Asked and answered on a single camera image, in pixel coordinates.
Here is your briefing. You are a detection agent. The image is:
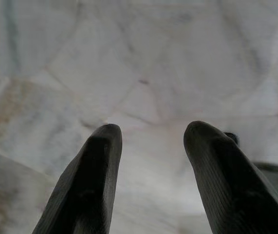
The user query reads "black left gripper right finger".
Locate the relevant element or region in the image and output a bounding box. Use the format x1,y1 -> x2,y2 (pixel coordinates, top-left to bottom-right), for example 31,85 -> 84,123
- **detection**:
183,121 -> 278,234

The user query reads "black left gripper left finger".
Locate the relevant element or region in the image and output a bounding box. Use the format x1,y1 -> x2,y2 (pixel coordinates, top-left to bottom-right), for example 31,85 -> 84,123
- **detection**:
33,123 -> 123,234

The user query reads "black robot left foot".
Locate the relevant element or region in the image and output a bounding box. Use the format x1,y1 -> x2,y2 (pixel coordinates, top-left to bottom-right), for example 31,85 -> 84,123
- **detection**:
223,131 -> 240,145

